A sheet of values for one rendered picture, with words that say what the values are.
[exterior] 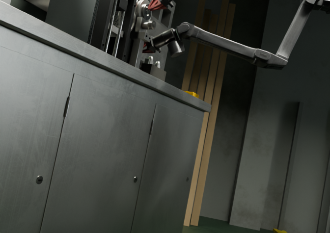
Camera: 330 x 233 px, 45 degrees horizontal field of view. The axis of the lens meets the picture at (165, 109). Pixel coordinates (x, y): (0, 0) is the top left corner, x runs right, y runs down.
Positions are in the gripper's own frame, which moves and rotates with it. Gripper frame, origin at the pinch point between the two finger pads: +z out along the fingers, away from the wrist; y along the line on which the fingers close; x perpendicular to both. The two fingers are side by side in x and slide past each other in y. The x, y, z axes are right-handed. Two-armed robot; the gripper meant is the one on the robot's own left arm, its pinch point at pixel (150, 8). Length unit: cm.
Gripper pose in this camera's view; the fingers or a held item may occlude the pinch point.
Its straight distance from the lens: 188.1
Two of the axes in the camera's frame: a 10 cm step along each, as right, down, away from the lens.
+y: 4.6, 1.4, 8.8
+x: -3.7, -8.7, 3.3
